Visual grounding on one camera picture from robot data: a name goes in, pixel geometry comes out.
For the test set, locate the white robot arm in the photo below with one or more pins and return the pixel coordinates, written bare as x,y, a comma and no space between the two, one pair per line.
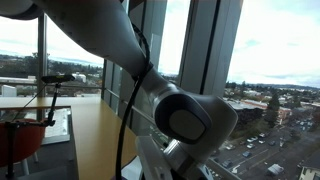
197,124

